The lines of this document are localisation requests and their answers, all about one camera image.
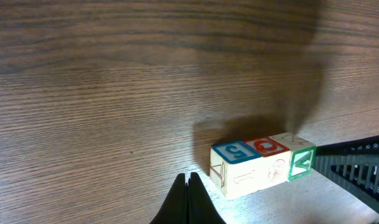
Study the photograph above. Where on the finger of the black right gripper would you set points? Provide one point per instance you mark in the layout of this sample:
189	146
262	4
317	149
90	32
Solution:
354	166

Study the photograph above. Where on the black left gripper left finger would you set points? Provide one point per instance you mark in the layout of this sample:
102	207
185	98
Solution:
174	207

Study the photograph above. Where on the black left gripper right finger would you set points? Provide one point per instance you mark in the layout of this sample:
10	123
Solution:
200	206

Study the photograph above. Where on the wooden block yellow side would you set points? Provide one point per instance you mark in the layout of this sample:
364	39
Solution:
233	169

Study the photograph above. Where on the green letter V block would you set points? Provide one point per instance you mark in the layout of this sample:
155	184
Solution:
302	154

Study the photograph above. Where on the wooden block blue side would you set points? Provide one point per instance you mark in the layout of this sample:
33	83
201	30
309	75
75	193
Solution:
273	165

